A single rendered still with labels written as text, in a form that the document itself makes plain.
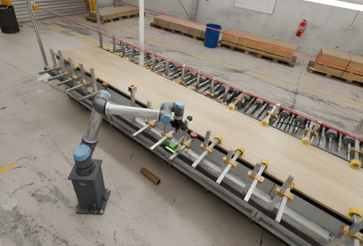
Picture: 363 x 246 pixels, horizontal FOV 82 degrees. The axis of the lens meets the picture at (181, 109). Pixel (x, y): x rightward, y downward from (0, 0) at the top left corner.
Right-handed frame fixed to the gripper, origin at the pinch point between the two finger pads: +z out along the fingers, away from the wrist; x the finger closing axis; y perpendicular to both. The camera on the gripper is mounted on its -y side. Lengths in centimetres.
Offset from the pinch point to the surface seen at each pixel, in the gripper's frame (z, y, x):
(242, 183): 39, -72, -23
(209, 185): 84, -38, -30
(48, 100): 101, 295, 1
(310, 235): 31, -137, -6
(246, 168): 23, -70, -28
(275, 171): 11, -94, -33
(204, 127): 10.9, -9.9, -39.0
